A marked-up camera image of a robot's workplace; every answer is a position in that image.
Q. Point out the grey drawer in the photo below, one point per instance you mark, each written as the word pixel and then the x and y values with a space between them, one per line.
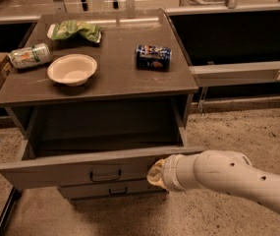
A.
pixel 61 152
pixel 91 191

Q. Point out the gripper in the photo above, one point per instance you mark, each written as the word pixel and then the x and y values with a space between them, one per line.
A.
pixel 169 172

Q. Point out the blue soda can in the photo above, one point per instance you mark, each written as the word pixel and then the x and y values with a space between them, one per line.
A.
pixel 153 57

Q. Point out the grey metal rail right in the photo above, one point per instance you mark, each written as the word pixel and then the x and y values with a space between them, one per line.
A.
pixel 236 74

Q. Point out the white paper bowl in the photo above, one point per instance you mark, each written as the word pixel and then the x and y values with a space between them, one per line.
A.
pixel 72 70

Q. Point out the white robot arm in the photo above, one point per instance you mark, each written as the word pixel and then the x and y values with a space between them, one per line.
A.
pixel 222 171

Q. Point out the green chip bag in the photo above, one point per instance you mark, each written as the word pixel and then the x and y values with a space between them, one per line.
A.
pixel 71 28

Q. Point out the grey cabinet with dark top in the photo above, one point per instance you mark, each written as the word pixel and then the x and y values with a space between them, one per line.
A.
pixel 118 87

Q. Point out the black top drawer handle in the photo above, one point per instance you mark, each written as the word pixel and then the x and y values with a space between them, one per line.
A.
pixel 102 178

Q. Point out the grey top drawer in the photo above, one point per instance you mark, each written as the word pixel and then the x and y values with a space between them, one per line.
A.
pixel 61 152

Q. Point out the black drawer handle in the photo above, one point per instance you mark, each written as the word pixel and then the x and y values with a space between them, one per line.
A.
pixel 118 192
pixel 102 178

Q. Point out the green white soda can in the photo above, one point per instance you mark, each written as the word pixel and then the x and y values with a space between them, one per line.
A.
pixel 30 56

